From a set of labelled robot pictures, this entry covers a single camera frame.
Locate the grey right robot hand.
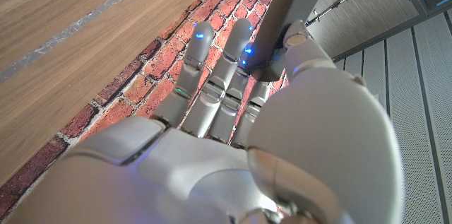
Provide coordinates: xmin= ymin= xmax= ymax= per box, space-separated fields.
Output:
xmin=6 ymin=18 xmax=405 ymax=224

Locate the black stapler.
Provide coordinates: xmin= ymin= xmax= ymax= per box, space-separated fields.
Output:
xmin=243 ymin=0 xmax=333 ymax=83

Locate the printed red brick backdrop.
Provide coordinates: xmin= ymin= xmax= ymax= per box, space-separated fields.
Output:
xmin=0 ymin=0 xmax=290 ymax=218

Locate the dark grey door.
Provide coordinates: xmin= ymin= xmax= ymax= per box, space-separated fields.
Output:
xmin=257 ymin=0 xmax=452 ymax=63

